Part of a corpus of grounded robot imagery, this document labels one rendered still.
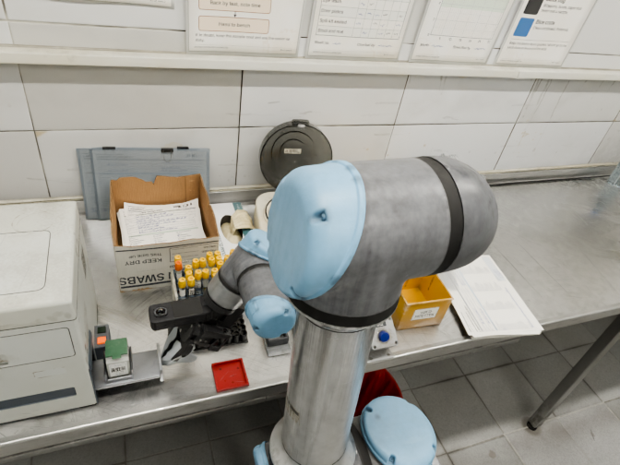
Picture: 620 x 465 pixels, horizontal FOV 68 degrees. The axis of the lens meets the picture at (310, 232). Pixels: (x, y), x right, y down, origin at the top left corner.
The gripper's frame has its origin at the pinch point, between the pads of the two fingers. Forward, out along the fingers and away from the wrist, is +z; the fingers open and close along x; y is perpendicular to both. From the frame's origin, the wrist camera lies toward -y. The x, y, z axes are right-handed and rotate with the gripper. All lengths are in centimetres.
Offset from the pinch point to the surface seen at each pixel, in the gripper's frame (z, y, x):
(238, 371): -3.7, 15.5, -3.5
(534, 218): -63, 119, 35
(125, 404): 8.0, -4.3, -5.5
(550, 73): -102, 94, 56
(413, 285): -31, 60, 11
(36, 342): -4.9, -24.9, -4.4
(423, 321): -30, 56, -2
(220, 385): -1.5, 11.8, -5.9
